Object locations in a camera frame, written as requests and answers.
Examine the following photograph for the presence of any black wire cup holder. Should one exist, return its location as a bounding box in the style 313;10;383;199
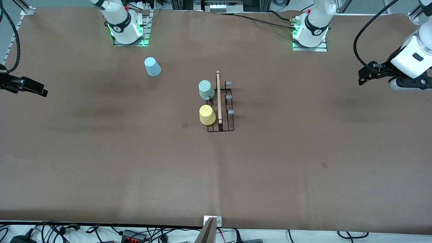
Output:
202;70;235;133

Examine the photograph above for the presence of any mint green plastic cup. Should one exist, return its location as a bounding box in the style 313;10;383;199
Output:
198;80;215;101

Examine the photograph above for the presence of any yellow plastic cup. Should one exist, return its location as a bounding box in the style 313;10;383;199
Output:
199;105;217;126

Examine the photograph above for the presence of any light blue plastic cup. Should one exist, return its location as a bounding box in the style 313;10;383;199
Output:
144;57;162;77

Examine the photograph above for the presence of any black power adapter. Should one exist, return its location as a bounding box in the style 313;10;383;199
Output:
9;234;37;243

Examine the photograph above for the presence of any brown table cover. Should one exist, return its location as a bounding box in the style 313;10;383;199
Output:
0;7;432;234

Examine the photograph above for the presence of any grey electronics box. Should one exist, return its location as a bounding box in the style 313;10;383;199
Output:
194;0;243;13

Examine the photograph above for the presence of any black orange connector block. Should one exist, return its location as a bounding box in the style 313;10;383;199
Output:
121;229;148;242

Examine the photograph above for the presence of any black power plug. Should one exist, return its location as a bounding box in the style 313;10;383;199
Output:
233;229;264;243

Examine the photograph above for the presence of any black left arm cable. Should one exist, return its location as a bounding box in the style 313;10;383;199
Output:
353;0;399;73

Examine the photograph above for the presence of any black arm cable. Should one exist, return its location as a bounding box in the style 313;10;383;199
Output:
0;7;21;73
353;0;399;73

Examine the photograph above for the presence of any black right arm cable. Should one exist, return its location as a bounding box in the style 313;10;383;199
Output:
0;7;21;73

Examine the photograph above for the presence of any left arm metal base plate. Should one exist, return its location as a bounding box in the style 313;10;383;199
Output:
293;35;328;52

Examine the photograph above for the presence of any thick black cable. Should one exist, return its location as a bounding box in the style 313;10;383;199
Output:
268;10;294;22

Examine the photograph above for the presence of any black braided cable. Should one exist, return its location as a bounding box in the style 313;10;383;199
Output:
216;12;297;31

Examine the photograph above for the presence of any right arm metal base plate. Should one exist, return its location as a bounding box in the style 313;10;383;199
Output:
113;10;151;47

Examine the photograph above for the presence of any looped black cable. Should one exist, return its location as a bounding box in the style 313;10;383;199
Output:
337;231;369;241

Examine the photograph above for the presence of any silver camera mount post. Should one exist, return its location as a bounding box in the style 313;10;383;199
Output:
195;216;222;243

